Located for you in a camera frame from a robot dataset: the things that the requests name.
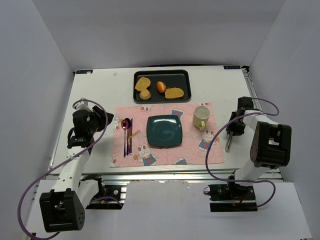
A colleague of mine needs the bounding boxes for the metal tongs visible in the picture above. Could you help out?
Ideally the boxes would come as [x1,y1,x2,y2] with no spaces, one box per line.
[224,132,233,153]

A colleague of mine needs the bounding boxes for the glossy orange bread bun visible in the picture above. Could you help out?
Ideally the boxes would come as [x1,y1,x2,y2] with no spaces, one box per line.
[156,81,167,93]

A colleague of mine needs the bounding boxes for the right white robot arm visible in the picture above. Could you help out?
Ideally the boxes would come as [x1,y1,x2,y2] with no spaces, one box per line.
[225,96,292,187]

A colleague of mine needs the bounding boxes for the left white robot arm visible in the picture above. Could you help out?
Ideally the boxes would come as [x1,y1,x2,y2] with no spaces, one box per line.
[39,104,114,233]

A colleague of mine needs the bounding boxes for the small round bread roll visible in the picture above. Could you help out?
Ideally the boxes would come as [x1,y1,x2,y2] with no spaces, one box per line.
[139,89,151,100]

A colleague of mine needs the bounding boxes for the round toasted bread slice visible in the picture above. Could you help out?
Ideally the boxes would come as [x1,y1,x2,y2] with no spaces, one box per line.
[134,76,151,92]

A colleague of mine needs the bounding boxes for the oval toasted bread slice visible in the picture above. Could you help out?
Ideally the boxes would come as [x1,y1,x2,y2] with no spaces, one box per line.
[164,87,185,99]

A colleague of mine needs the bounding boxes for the iridescent spoon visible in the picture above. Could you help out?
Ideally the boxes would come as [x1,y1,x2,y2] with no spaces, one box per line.
[121,119,127,158]

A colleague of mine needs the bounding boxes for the pale green mug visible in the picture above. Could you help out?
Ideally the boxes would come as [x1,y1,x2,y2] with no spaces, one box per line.
[192,105,211,130]

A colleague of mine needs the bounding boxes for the iridescent knife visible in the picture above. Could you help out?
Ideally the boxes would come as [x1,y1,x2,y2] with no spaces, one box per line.
[126,118,133,156]

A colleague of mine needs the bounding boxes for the pink bunny placemat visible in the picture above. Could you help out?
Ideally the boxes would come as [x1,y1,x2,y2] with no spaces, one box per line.
[110,102,224,168]

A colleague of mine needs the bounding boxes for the left blue table label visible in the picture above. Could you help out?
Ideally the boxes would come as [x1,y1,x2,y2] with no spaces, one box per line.
[75,69,93,75]

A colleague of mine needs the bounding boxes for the blue table label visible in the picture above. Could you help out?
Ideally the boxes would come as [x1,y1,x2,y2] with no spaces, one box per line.
[75,69,93,75]
[223,65,241,70]

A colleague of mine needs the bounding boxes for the right blue table label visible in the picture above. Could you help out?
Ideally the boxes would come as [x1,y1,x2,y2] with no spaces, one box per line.
[223,65,241,70]

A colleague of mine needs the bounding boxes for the dark teal square plate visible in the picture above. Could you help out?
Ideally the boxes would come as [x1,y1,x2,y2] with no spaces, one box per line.
[146,115,183,148]

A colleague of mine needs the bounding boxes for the black baking tray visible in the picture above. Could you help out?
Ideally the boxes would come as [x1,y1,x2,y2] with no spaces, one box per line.
[133,69,192,104]

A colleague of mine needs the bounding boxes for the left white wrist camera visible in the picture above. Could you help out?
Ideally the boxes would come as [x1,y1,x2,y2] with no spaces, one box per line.
[72,98,93,113]

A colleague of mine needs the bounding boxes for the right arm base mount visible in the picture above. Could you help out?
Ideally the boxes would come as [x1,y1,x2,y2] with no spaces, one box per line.
[203,182,258,213]

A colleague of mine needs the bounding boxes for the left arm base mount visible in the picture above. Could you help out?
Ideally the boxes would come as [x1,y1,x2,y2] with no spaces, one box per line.
[80,175,122,210]

